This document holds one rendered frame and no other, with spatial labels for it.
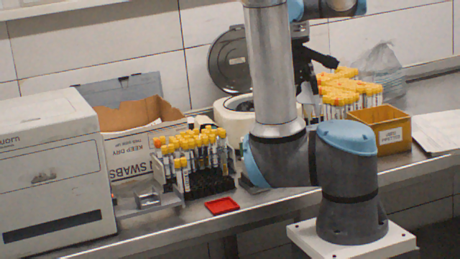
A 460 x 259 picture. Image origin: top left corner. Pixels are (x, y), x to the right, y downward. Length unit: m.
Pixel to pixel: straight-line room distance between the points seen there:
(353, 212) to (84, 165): 0.59
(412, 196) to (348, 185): 1.45
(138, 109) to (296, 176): 0.88
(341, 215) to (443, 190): 1.53
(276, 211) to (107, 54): 0.78
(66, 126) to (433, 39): 1.57
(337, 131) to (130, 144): 0.70
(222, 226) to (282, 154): 0.36
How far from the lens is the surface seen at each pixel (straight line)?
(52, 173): 1.61
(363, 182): 1.45
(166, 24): 2.26
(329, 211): 1.48
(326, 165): 1.43
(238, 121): 2.03
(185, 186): 1.80
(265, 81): 1.39
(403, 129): 2.00
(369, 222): 1.48
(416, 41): 2.71
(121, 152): 1.94
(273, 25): 1.36
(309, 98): 1.85
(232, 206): 1.75
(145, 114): 2.23
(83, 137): 1.60
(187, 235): 1.70
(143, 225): 1.72
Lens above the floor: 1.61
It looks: 19 degrees down
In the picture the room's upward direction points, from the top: 6 degrees counter-clockwise
